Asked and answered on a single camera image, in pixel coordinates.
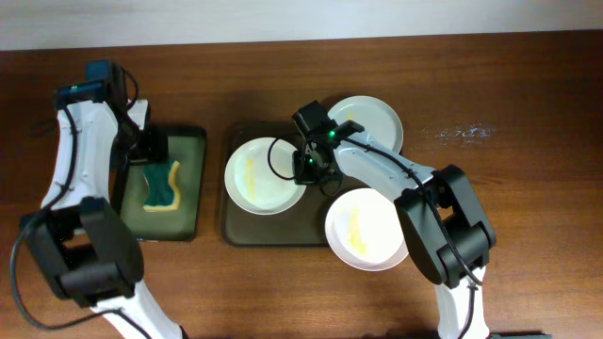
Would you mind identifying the small black water tray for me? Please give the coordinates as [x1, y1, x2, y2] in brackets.
[111, 125, 206, 241]

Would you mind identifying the green yellow sponge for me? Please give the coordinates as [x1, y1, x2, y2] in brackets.
[142, 159, 181, 212]

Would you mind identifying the large dark serving tray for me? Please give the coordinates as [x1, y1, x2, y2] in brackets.
[220, 121, 366, 247]

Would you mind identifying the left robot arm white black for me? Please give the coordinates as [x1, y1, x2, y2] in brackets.
[9, 80, 186, 338]

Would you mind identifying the white plate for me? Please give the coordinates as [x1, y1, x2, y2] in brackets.
[328, 95, 403, 153]
[224, 137, 306, 216]
[324, 188, 409, 272]

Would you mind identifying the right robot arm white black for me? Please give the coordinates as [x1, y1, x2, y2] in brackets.
[294, 129, 497, 338]

